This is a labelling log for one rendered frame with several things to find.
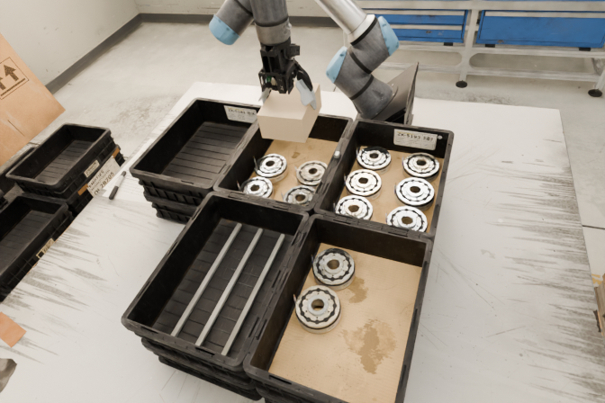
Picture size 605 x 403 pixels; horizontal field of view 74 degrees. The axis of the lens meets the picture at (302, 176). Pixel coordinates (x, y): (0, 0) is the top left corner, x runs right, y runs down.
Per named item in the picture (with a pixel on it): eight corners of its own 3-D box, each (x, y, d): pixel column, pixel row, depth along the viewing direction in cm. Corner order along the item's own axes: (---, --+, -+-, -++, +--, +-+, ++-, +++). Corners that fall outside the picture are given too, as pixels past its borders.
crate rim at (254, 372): (312, 218, 103) (311, 211, 101) (433, 246, 93) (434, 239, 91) (241, 374, 78) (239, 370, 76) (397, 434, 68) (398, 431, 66)
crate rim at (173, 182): (197, 102, 148) (194, 96, 146) (270, 111, 138) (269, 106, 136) (129, 176, 123) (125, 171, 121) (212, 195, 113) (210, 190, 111)
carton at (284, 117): (282, 102, 117) (278, 80, 111) (321, 106, 113) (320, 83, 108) (262, 138, 106) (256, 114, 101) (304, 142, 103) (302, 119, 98)
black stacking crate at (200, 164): (204, 122, 155) (195, 98, 147) (274, 133, 145) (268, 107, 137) (142, 197, 130) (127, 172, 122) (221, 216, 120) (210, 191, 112)
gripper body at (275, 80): (261, 94, 97) (250, 49, 88) (274, 75, 102) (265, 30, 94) (291, 97, 95) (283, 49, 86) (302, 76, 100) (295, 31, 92)
